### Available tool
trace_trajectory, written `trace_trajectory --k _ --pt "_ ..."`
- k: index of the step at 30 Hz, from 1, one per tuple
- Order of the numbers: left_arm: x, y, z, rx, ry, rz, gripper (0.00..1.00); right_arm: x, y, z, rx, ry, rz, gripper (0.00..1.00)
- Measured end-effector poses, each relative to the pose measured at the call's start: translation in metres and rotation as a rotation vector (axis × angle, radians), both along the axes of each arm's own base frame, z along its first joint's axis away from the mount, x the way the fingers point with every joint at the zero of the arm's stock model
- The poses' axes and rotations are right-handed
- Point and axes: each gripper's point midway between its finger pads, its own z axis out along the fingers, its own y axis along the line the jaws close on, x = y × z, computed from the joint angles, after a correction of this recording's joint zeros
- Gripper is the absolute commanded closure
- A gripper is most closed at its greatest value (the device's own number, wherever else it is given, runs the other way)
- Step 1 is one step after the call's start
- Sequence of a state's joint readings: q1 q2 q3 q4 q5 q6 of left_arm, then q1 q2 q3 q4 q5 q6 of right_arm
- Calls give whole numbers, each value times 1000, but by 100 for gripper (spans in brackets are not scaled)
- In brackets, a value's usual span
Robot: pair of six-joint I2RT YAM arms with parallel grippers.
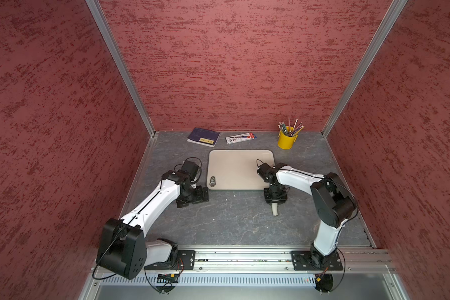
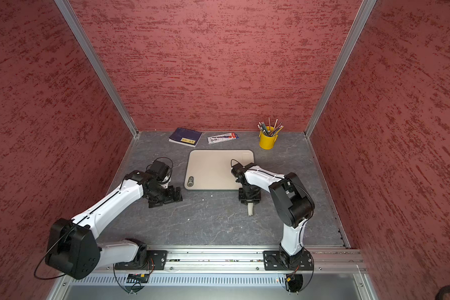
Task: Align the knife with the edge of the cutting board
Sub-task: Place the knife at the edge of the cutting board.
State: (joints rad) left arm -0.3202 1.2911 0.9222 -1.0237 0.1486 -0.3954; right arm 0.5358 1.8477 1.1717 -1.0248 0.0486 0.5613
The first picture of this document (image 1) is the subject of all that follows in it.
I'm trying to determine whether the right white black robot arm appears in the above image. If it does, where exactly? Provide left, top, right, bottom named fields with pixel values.
left=257, top=161, right=358, bottom=269

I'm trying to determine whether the yellow metal cup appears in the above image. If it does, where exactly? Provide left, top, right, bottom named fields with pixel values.
left=277, top=129, right=298, bottom=150

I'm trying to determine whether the aluminium corner post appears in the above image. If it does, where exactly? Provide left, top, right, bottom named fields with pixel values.
left=86, top=0, right=156, bottom=138
left=321, top=0, right=408, bottom=139

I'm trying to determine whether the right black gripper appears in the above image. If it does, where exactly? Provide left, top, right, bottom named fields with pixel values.
left=263, top=182, right=288, bottom=205

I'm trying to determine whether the coloured pencils bunch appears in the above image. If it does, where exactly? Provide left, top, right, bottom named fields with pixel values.
left=277, top=119, right=305, bottom=137

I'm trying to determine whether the right aluminium corner post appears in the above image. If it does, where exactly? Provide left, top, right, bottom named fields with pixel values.
left=321, top=0, right=408, bottom=139

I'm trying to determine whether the white red pen package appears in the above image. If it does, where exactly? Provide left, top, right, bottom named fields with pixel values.
left=226, top=132, right=256, bottom=145

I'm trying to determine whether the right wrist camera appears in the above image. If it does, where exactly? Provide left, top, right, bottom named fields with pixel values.
left=257, top=163, right=273, bottom=183

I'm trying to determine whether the left aluminium corner post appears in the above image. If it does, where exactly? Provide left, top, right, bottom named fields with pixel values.
left=86, top=0, right=156, bottom=138

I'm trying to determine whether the dark blue notebook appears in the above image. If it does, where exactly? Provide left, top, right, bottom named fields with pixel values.
left=187, top=127, right=220, bottom=148

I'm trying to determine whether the aluminium front rail frame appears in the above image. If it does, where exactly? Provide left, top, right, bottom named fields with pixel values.
left=79, top=246, right=409, bottom=300

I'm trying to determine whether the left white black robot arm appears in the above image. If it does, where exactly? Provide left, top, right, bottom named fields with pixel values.
left=92, top=157, right=209, bottom=280

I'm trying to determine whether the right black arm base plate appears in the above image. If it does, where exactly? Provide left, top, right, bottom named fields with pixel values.
left=291, top=251, right=344, bottom=271

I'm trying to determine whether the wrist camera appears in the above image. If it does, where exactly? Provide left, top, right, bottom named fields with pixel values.
left=257, top=163, right=273, bottom=183
left=179, top=159, right=202, bottom=184

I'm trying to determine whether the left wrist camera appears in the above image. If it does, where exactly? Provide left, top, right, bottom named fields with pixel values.
left=179, top=159, right=202, bottom=184

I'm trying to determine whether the beige cutting board green rim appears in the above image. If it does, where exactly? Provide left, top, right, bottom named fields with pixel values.
left=206, top=150, right=275, bottom=191

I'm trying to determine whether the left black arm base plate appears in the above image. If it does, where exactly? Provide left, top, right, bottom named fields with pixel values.
left=145, top=250, right=196, bottom=272

